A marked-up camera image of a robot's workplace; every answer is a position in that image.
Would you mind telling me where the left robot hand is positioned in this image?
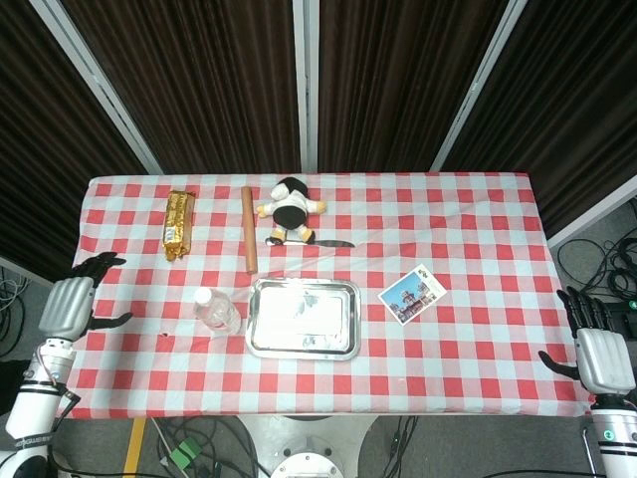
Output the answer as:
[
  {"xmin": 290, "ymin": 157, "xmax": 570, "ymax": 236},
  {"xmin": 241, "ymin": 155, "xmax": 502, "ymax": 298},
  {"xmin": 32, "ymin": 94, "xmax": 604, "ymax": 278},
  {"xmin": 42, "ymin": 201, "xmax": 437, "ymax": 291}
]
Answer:
[{"xmin": 38, "ymin": 251, "xmax": 134, "ymax": 343}]

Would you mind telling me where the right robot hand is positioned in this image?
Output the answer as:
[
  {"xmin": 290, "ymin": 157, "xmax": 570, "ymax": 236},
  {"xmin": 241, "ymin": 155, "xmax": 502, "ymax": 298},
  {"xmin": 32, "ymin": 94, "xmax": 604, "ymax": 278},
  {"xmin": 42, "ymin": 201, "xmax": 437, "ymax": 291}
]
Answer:
[{"xmin": 537, "ymin": 286, "xmax": 637, "ymax": 395}]

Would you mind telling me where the transparent plastic bottle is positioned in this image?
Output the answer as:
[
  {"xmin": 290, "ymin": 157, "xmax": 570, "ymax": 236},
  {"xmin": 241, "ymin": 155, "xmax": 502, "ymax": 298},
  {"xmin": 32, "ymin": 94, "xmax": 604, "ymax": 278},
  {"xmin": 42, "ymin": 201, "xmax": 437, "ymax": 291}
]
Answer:
[{"xmin": 192, "ymin": 287, "xmax": 243, "ymax": 337}]

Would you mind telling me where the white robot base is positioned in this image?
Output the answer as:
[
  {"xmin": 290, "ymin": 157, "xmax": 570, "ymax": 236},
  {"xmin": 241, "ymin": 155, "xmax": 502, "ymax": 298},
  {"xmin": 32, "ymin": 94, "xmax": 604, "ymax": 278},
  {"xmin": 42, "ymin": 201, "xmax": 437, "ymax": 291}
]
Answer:
[{"xmin": 233, "ymin": 413, "xmax": 384, "ymax": 478}]

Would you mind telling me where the stainless steel tray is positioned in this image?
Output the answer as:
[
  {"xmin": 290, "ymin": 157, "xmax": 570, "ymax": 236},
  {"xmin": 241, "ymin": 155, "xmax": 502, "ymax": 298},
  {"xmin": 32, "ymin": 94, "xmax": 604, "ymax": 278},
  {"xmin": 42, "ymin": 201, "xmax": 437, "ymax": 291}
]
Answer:
[{"xmin": 245, "ymin": 278, "xmax": 362, "ymax": 360}]

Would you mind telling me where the gold foil snack package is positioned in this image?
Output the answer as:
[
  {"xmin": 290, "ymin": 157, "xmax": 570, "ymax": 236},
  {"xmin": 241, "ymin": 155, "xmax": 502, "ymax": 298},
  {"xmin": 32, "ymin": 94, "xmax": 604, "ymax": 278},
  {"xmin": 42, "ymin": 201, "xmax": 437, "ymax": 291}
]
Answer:
[{"xmin": 161, "ymin": 189, "xmax": 197, "ymax": 263}]

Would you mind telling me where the yellow floor tape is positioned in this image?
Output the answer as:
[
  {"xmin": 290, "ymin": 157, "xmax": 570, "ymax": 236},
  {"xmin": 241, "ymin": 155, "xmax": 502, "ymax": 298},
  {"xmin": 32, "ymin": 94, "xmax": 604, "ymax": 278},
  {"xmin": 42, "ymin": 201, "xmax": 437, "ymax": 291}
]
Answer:
[{"xmin": 121, "ymin": 416, "xmax": 148, "ymax": 478}]

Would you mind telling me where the green connector plug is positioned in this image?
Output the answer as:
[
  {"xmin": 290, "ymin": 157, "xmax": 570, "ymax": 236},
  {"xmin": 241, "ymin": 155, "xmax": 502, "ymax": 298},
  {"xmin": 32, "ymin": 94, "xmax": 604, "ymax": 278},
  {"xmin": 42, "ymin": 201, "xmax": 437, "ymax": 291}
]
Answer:
[{"xmin": 169, "ymin": 438, "xmax": 203, "ymax": 468}]

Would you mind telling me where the wooden rolling pin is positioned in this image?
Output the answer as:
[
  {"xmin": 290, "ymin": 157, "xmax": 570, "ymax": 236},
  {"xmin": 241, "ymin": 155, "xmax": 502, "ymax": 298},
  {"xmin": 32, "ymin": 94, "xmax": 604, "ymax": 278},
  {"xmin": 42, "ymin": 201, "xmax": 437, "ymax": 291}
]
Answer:
[{"xmin": 240, "ymin": 186, "xmax": 259, "ymax": 275}]

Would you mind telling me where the building photo postcard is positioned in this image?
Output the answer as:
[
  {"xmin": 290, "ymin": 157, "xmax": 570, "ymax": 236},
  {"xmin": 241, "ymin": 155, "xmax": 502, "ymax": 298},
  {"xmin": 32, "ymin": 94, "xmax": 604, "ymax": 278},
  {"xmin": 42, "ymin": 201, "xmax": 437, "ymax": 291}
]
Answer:
[{"xmin": 377, "ymin": 263, "xmax": 445, "ymax": 325}]

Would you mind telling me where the red white checkered tablecloth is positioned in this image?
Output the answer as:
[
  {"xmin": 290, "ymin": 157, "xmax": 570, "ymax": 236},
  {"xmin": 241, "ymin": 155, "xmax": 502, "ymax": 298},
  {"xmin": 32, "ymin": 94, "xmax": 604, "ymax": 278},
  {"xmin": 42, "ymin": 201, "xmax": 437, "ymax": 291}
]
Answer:
[{"xmin": 56, "ymin": 172, "xmax": 594, "ymax": 420}]

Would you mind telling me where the black and white plush toy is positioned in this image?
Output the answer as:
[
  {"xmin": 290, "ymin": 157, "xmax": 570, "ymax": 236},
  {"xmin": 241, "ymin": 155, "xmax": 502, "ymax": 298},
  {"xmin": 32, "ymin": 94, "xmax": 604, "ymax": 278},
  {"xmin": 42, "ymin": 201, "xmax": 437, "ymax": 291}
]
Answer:
[{"xmin": 255, "ymin": 175, "xmax": 328, "ymax": 245}]

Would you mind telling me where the black handled knife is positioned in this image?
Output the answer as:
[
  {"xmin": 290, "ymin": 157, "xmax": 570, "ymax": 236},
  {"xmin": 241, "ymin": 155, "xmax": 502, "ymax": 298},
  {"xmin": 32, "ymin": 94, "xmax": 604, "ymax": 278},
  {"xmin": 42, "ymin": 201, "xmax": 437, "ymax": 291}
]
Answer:
[{"xmin": 265, "ymin": 236, "xmax": 356, "ymax": 249}]

